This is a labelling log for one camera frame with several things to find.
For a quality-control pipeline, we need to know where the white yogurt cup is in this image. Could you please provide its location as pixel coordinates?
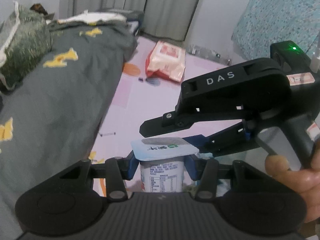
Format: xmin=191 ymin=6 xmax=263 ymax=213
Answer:
xmin=131 ymin=137 xmax=199 ymax=193

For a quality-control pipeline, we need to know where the person's right hand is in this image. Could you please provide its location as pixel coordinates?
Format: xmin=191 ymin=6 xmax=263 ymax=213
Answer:
xmin=265 ymin=141 xmax=320 ymax=223

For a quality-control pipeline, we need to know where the pink bed sheet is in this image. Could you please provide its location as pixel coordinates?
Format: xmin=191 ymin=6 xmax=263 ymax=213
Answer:
xmin=87 ymin=35 xmax=241 ymax=198

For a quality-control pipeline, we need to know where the pink wet wipes pack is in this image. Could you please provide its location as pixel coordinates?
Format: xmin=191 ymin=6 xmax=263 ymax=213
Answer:
xmin=145 ymin=41 xmax=185 ymax=83

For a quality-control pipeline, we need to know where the teal patterned cushion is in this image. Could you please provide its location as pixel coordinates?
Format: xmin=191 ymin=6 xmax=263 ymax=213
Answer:
xmin=232 ymin=0 xmax=319 ymax=60

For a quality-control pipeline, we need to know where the dark grey dog-print blanket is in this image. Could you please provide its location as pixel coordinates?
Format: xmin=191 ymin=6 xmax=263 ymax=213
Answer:
xmin=1 ymin=20 xmax=137 ymax=239

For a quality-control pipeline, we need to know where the grey curtain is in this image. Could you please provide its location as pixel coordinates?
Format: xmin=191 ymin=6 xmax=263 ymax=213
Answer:
xmin=60 ymin=0 xmax=199 ymax=41

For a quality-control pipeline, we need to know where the white cloth on bed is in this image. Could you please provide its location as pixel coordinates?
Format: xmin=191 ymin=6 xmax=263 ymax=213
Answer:
xmin=57 ymin=12 xmax=127 ymax=25

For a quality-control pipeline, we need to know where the green floral pillow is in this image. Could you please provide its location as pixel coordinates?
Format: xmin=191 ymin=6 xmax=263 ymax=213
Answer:
xmin=1 ymin=1 xmax=52 ymax=91

